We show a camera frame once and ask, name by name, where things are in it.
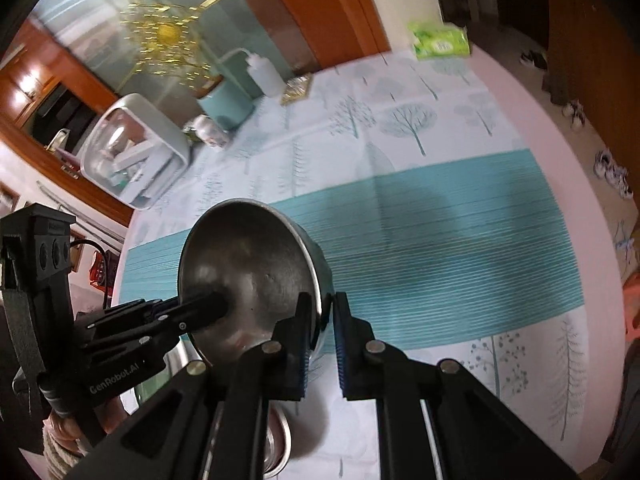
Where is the dark wooden cabinet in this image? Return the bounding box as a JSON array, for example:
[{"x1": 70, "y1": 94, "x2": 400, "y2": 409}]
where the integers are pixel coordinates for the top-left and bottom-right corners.
[{"x1": 542, "y1": 0, "x2": 640, "y2": 171}]

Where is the orange wooden wall cabinet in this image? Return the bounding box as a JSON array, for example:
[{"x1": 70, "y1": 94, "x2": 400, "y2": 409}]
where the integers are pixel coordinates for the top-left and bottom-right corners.
[{"x1": 0, "y1": 15, "x2": 133, "y2": 226}]

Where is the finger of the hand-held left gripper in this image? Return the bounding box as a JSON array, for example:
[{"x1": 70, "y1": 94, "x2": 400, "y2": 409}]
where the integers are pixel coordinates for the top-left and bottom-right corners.
[
  {"x1": 85, "y1": 291, "x2": 229, "y2": 350},
  {"x1": 75, "y1": 297, "x2": 181, "y2": 328}
]

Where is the red crate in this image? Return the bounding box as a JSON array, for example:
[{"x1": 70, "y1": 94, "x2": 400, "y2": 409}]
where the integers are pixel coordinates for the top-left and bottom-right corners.
[{"x1": 89, "y1": 250, "x2": 121, "y2": 293}]

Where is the green tissue pack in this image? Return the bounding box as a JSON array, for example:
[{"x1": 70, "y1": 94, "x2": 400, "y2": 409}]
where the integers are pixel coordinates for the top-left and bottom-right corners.
[{"x1": 407, "y1": 20, "x2": 472, "y2": 61}]

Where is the teal cylindrical container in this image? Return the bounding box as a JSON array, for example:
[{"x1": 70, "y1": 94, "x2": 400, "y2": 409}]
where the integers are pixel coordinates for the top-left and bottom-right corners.
[{"x1": 196, "y1": 80, "x2": 256, "y2": 128}]

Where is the brown wooden door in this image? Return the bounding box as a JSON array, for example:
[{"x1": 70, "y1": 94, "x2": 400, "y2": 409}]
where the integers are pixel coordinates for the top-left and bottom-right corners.
[{"x1": 212, "y1": 0, "x2": 392, "y2": 73}]

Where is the white sneakers pair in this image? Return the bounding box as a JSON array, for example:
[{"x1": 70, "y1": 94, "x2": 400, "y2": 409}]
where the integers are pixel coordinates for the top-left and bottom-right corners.
[{"x1": 594, "y1": 149, "x2": 632, "y2": 200}]

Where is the white pill bottle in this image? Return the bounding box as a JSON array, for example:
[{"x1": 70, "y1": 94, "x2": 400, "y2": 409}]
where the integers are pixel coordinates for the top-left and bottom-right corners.
[{"x1": 192, "y1": 114, "x2": 231, "y2": 148}]

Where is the tree print tablecloth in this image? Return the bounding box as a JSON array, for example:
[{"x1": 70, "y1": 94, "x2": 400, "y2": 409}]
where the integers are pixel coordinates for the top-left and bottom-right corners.
[{"x1": 117, "y1": 52, "x2": 586, "y2": 480}]

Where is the stainless steel bowl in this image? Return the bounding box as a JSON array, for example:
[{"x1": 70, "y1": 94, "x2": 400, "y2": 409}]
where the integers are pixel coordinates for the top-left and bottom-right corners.
[
  {"x1": 262, "y1": 402, "x2": 293, "y2": 478},
  {"x1": 177, "y1": 199, "x2": 333, "y2": 365}
]

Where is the gold starburst decoration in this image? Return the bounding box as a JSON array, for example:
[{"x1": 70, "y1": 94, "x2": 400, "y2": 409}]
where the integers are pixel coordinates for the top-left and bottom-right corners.
[{"x1": 117, "y1": 0, "x2": 266, "y2": 96}]

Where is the black cable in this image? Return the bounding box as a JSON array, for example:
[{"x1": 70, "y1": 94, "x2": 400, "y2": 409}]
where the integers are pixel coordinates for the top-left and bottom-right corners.
[{"x1": 70, "y1": 239, "x2": 110, "y2": 306}]

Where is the clear plastic storage box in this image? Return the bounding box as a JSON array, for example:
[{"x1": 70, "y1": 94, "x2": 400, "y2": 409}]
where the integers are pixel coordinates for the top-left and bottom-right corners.
[{"x1": 80, "y1": 92, "x2": 193, "y2": 210}]

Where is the gold glass tray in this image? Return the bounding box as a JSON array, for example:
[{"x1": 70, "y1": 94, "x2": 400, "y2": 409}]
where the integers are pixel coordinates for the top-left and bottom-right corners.
[{"x1": 280, "y1": 74, "x2": 315, "y2": 106}]

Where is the person's left hand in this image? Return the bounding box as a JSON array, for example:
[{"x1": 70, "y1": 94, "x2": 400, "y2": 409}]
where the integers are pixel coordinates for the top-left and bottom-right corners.
[{"x1": 42, "y1": 399, "x2": 132, "y2": 480}]

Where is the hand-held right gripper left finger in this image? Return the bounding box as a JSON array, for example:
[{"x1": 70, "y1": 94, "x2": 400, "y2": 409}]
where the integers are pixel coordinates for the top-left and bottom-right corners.
[{"x1": 65, "y1": 291, "x2": 311, "y2": 480}]

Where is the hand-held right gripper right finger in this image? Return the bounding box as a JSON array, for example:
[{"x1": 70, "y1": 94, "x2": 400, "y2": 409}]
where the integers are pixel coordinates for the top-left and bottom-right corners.
[{"x1": 332, "y1": 291, "x2": 581, "y2": 480}]

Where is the translucent plastic squeeze bottle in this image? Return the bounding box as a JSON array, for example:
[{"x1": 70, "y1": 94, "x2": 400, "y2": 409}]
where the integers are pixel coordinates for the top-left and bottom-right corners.
[{"x1": 220, "y1": 48, "x2": 286, "y2": 98}]

